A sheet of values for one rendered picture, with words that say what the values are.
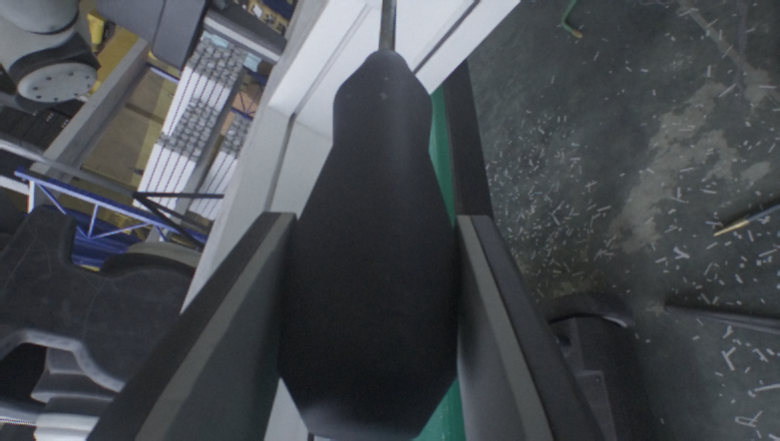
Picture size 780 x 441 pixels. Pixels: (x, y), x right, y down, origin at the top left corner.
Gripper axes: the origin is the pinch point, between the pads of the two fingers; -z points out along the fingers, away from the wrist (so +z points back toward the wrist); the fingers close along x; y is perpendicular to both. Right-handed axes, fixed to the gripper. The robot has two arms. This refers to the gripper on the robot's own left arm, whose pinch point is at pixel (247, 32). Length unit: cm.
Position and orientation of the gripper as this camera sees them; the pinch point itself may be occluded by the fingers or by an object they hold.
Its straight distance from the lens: 37.6
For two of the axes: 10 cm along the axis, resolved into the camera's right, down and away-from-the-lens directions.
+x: 6.0, -4.9, -6.4
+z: -8.0, -3.9, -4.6
